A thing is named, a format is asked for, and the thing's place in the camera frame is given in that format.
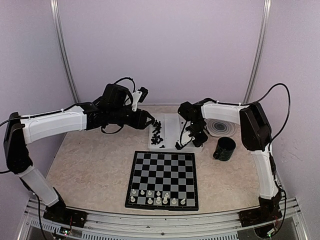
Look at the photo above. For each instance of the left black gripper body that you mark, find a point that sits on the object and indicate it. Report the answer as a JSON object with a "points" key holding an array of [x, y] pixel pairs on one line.
{"points": [[138, 122]]}

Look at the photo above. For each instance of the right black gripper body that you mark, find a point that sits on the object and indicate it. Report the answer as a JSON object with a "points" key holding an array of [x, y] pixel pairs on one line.
{"points": [[204, 136]]}

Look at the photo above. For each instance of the white plastic divided tray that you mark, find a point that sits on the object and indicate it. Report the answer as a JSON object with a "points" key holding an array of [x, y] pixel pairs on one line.
{"points": [[172, 125]]}

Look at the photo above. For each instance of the black and silver chessboard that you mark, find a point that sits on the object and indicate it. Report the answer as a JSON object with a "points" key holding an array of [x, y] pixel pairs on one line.
{"points": [[168, 172]]}

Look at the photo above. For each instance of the white chess knight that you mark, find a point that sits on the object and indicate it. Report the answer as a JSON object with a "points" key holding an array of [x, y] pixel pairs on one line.
{"points": [[183, 201]]}

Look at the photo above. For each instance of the white chess rook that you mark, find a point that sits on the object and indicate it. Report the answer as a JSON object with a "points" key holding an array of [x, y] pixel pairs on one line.
{"points": [[165, 200]]}

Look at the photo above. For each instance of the white chess pawn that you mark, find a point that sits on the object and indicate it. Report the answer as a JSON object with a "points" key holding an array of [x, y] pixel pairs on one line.
{"points": [[149, 201]]}

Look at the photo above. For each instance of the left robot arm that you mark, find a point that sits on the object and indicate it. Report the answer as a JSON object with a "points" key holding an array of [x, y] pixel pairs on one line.
{"points": [[116, 106]]}

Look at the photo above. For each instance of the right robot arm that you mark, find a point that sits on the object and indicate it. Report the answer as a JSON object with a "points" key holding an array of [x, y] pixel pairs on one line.
{"points": [[256, 137]]}

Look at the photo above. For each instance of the white plate with rings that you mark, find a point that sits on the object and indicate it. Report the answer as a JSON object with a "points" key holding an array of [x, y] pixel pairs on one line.
{"points": [[219, 128]]}

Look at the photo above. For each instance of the dark green mug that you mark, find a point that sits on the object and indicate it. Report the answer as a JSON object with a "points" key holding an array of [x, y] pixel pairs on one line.
{"points": [[224, 149]]}

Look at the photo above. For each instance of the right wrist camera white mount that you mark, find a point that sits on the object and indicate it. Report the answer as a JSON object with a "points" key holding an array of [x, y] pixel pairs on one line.
{"points": [[184, 140]]}

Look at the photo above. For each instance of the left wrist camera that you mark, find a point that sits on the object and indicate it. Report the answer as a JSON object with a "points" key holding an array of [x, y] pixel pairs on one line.
{"points": [[138, 97]]}

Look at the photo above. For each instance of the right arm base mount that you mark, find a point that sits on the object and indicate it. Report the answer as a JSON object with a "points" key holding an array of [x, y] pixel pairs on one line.
{"points": [[256, 216]]}

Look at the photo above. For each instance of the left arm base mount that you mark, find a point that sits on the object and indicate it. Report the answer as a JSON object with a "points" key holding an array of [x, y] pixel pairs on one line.
{"points": [[66, 216]]}

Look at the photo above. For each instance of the left aluminium frame post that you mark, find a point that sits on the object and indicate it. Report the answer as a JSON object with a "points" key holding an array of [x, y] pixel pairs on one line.
{"points": [[54, 4]]}

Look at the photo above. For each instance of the aluminium frame post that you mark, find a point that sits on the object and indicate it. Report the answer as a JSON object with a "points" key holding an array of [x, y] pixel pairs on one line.
{"points": [[259, 49], [54, 4]]}

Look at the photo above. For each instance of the right aluminium frame post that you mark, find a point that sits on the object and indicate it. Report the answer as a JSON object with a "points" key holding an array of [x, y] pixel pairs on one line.
{"points": [[259, 49]]}

